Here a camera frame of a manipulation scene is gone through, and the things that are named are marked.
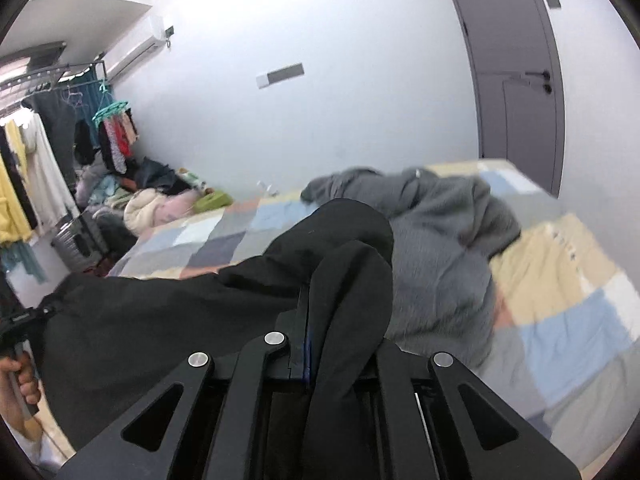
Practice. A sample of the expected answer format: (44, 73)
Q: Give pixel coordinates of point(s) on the teal clip hanger with clothes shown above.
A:
(117, 134)

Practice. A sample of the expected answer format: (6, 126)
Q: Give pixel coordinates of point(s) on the person left hand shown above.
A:
(20, 384)

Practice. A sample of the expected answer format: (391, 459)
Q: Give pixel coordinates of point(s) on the wall air conditioner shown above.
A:
(142, 39)

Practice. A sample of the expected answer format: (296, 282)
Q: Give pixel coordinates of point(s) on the yellow hanging garment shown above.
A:
(14, 223)

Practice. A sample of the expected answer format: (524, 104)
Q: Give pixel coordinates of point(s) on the patchwork bed quilt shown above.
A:
(565, 353)

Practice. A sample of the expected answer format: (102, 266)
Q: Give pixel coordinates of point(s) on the cream plush pile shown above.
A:
(150, 208)

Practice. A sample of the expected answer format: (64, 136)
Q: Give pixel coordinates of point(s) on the green box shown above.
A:
(212, 201)

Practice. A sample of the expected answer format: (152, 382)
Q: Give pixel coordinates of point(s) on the grey hard suitcase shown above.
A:
(79, 243)

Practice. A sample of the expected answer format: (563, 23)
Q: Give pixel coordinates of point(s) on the white hanging garment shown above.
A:
(46, 188)

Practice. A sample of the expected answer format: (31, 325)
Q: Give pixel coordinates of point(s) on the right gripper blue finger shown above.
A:
(299, 360)

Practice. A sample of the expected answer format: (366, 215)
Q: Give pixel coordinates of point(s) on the grey door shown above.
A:
(518, 85)

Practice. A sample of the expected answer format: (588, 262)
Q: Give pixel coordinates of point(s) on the wall switch panel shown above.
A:
(282, 74)

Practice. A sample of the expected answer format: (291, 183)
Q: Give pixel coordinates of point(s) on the black puffer jacket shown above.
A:
(166, 379)

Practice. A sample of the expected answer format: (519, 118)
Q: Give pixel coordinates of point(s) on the metal clothes rack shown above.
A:
(14, 90)

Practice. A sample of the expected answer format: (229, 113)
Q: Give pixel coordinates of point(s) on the grey fleece jacket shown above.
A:
(445, 229)

